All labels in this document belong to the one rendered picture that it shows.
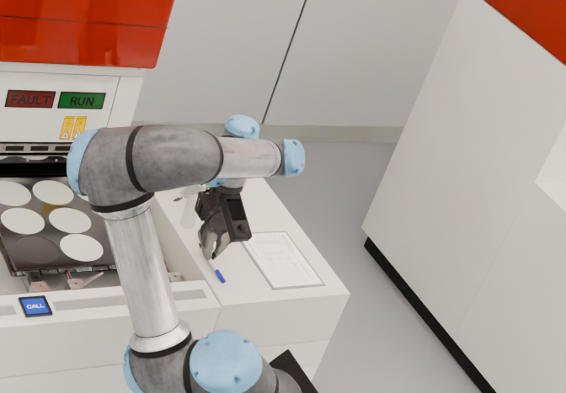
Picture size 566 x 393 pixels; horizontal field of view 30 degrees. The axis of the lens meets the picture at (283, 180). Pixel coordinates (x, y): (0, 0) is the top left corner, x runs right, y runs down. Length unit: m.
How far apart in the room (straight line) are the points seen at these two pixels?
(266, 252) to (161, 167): 0.82
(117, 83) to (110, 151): 0.86
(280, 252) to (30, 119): 0.68
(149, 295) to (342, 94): 3.33
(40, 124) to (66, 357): 0.66
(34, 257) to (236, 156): 0.68
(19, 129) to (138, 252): 0.84
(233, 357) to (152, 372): 0.16
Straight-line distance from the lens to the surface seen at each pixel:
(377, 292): 4.33
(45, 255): 2.44
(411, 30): 5.16
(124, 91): 2.68
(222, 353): 1.91
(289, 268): 2.52
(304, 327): 2.53
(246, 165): 1.95
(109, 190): 1.83
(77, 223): 2.56
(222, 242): 2.41
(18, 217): 2.53
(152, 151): 1.76
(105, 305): 2.25
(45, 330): 2.18
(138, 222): 1.86
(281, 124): 5.05
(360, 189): 4.97
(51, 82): 2.59
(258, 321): 2.43
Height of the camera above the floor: 2.37
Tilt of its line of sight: 30 degrees down
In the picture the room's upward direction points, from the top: 21 degrees clockwise
